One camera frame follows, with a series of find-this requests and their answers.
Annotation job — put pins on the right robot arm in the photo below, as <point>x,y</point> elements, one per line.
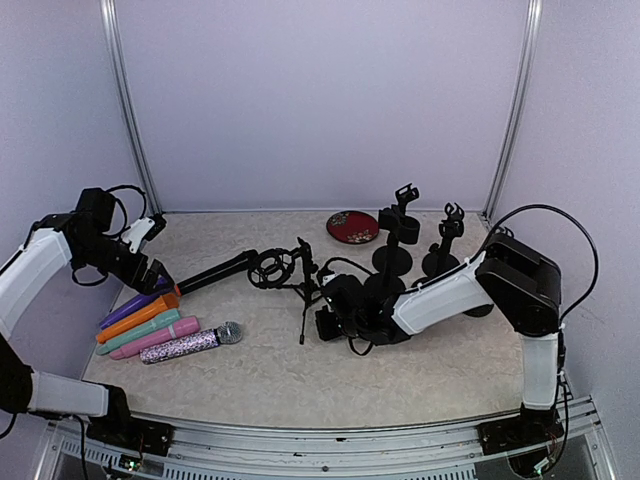
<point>506,274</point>

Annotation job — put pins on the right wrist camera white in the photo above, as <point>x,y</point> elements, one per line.
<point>325,279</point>

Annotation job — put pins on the black tripod mic stand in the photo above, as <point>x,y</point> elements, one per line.
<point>282,269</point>

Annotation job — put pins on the pink microphone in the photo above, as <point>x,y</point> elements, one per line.
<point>178,329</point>

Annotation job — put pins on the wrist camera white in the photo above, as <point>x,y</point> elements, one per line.
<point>134,234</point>
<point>325,279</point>

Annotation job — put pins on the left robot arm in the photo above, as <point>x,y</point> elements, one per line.
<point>96,233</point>

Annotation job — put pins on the tall black stand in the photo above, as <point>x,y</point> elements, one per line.
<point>402,228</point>

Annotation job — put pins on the orange microphone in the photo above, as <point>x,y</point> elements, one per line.
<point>161,304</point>

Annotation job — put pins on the black microphone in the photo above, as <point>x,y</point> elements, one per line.
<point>238,264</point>

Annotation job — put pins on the aluminium front rail frame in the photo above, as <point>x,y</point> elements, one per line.
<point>205,450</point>

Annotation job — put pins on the glitter silver-head microphone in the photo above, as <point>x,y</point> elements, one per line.
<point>229,333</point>

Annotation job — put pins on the red floral round plate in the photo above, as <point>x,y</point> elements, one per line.
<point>352,227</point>

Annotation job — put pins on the left aluminium corner post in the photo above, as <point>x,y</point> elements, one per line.
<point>116,52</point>

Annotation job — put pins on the black stand with phone clamp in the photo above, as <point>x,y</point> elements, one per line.
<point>383,285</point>

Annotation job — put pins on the purple microphone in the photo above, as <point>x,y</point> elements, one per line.
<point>132,306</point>

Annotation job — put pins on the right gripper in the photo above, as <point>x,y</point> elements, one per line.
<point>326,331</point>

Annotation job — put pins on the teal microphone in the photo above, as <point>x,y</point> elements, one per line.
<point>162,320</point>

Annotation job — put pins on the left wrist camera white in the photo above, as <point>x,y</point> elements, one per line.
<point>134,234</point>

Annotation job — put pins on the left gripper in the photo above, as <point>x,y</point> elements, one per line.
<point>145,284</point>

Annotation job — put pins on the right aluminium corner post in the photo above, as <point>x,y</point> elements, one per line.
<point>524,72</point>

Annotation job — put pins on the aluminium corner post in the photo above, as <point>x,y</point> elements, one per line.
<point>116,52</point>
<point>524,72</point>

